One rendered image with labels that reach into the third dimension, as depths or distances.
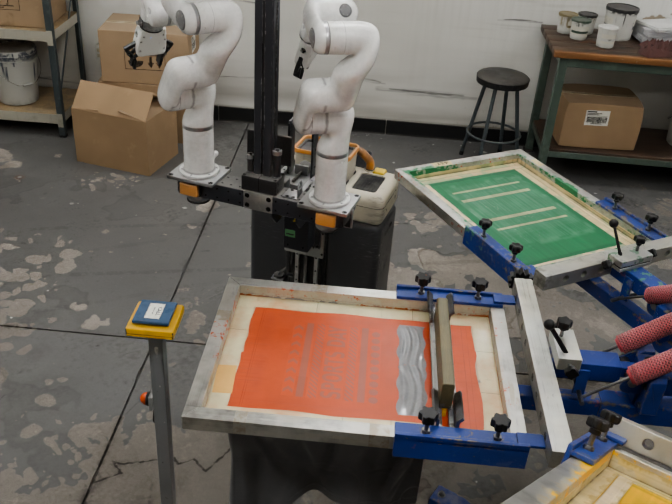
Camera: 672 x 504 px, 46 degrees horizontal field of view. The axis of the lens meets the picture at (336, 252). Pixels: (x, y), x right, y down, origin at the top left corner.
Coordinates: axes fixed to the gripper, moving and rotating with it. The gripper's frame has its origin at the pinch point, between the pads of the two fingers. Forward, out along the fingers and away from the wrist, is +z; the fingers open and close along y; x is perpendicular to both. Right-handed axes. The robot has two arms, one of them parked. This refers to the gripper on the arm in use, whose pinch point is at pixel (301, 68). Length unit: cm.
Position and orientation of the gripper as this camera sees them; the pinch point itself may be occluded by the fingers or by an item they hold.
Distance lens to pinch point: 269.8
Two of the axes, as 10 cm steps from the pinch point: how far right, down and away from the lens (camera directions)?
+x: -8.9, -4.5, 0.1
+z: -2.3, 4.8, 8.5
